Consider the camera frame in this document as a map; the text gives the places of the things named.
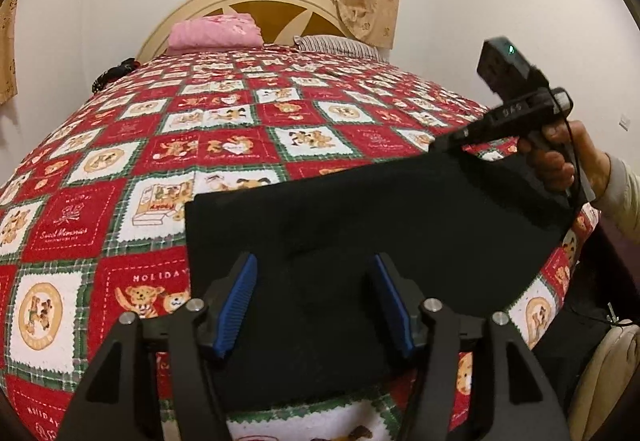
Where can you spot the striped pillow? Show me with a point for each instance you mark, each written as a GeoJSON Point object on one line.
{"type": "Point", "coordinates": [340, 45]}

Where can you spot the person's right forearm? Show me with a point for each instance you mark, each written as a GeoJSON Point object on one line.
{"type": "Point", "coordinates": [622, 196]}

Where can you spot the white wall socket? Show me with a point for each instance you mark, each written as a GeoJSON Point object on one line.
{"type": "Point", "coordinates": [624, 122]}

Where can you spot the pink pillow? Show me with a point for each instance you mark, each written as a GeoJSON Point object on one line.
{"type": "Point", "coordinates": [215, 32]}

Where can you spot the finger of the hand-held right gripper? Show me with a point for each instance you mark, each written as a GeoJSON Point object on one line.
{"type": "Point", "coordinates": [465, 135]}

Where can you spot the person's right hand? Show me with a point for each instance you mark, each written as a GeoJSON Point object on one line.
{"type": "Point", "coordinates": [555, 156]}

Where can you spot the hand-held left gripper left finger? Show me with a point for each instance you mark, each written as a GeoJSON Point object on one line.
{"type": "Point", "coordinates": [235, 307]}

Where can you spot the beige padded seat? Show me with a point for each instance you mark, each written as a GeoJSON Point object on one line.
{"type": "Point", "coordinates": [607, 381]}

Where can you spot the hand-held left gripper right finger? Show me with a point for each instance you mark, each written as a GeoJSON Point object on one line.
{"type": "Point", "coordinates": [395, 307]}

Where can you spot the red teddy bear printed blanket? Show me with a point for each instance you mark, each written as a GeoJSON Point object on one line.
{"type": "Point", "coordinates": [100, 221]}

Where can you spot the black pants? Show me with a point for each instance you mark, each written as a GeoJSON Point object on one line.
{"type": "Point", "coordinates": [325, 221]}

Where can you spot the dark cloth bundle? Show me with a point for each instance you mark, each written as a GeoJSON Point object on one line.
{"type": "Point", "coordinates": [112, 72]}

